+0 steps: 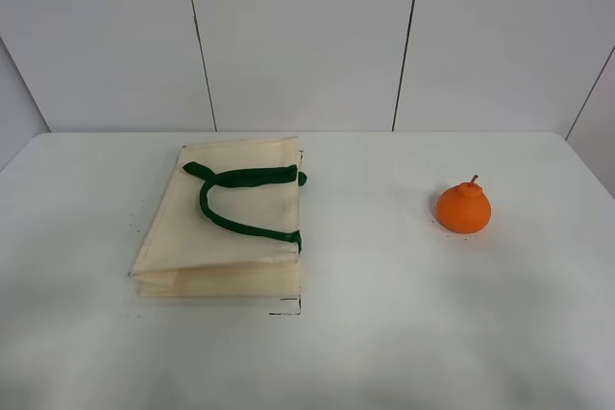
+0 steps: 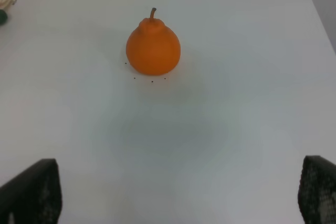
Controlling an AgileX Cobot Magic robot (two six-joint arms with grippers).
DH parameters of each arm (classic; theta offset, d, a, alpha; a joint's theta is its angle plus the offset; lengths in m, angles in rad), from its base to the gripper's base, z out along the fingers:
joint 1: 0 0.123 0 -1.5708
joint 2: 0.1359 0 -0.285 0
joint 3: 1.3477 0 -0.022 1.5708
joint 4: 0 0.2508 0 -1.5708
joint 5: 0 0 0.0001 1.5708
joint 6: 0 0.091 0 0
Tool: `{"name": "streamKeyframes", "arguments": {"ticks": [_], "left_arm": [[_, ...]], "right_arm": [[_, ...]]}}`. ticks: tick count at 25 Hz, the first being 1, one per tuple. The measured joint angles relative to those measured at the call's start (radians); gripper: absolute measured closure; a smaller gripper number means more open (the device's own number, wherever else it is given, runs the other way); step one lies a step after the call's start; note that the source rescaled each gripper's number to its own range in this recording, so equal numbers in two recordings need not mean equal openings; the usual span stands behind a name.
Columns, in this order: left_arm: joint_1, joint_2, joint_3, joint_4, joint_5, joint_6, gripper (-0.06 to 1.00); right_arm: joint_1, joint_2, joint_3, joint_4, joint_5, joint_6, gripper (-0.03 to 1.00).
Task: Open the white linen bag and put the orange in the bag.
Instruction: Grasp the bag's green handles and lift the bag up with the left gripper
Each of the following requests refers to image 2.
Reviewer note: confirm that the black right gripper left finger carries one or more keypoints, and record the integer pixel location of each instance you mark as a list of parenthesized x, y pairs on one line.
[(34, 195)]

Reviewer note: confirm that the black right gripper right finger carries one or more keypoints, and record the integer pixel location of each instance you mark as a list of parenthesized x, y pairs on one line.
[(316, 194)]

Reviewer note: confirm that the orange fruit with stem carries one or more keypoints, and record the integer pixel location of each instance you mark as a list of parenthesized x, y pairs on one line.
[(153, 48)]

